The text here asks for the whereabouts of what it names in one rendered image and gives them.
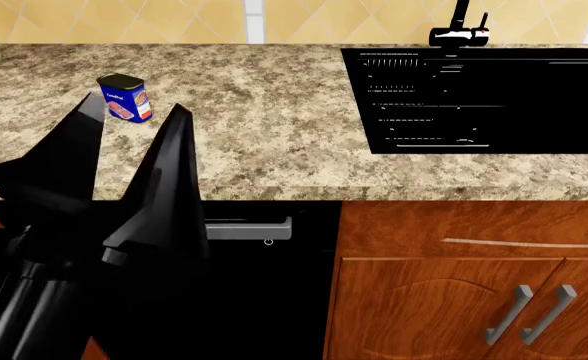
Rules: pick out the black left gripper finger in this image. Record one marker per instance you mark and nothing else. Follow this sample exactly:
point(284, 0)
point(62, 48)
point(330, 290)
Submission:
point(166, 187)
point(59, 157)

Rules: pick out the blue luncheon meat can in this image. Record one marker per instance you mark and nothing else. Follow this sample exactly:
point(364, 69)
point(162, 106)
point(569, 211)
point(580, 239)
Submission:
point(125, 100)

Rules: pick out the black dishwasher front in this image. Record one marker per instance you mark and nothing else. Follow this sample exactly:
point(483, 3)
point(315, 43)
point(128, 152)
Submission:
point(264, 300)

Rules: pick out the wooden drawer front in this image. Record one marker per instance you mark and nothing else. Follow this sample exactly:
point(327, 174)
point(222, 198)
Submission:
point(424, 228)

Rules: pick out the black sink faucet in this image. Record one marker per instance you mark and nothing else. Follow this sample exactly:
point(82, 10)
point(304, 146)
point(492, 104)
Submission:
point(456, 35)

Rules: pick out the black kitchen sink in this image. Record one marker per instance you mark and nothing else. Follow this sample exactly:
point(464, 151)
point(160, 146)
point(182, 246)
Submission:
point(499, 101)

